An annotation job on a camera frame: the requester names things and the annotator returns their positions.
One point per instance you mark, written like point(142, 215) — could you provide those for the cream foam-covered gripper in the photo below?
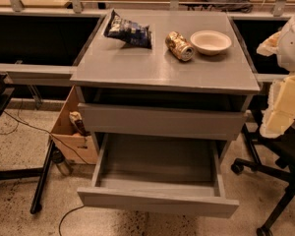
point(294, 46)

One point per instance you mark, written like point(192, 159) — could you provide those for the grey drawer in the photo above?
point(156, 174)
point(164, 122)

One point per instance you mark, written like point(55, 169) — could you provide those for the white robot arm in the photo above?
point(280, 113)

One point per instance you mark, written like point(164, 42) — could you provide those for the grey drawer cabinet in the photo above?
point(115, 73)

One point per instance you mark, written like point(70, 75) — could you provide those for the grey top drawer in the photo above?
point(164, 122)

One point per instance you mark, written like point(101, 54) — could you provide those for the black office chair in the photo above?
point(284, 147)

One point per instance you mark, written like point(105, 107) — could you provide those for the white paper bowl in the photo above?
point(210, 42)

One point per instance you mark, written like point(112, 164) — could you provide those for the gold soda can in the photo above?
point(181, 48)

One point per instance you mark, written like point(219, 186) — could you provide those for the blue chip bag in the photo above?
point(128, 31)

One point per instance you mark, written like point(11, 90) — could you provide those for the snack bag in box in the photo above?
point(76, 119)

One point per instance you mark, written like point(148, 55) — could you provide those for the cardboard box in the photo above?
point(75, 147)

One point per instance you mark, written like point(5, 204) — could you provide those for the metal bottle on floor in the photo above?
point(61, 163)

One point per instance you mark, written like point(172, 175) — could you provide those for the black table leg frame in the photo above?
point(40, 172)

